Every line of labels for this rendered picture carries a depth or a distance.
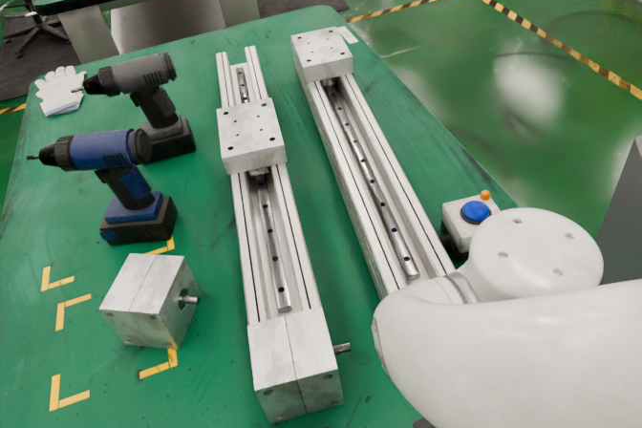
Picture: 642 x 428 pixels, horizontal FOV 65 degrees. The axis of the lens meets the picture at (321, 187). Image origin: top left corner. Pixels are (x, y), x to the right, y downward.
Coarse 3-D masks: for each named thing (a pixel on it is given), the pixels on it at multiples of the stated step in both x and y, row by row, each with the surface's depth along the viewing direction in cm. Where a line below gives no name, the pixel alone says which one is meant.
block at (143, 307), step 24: (144, 264) 74; (168, 264) 74; (120, 288) 72; (144, 288) 71; (168, 288) 71; (192, 288) 78; (120, 312) 69; (144, 312) 68; (168, 312) 70; (192, 312) 78; (120, 336) 74; (144, 336) 73; (168, 336) 72
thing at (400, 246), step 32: (320, 96) 104; (352, 96) 103; (320, 128) 105; (352, 128) 100; (352, 160) 88; (384, 160) 87; (352, 192) 82; (384, 192) 87; (384, 224) 80; (416, 224) 75; (384, 256) 72; (416, 256) 76; (448, 256) 70; (384, 288) 69
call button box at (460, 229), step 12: (444, 204) 81; (456, 204) 81; (492, 204) 80; (444, 216) 81; (456, 216) 79; (444, 228) 83; (456, 228) 77; (468, 228) 77; (444, 240) 81; (456, 240) 78; (468, 240) 76; (456, 252) 80; (468, 252) 78
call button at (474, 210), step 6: (468, 204) 79; (474, 204) 78; (480, 204) 78; (486, 204) 78; (462, 210) 78; (468, 210) 78; (474, 210) 77; (480, 210) 77; (486, 210) 77; (468, 216) 77; (474, 216) 77; (480, 216) 77; (486, 216) 77
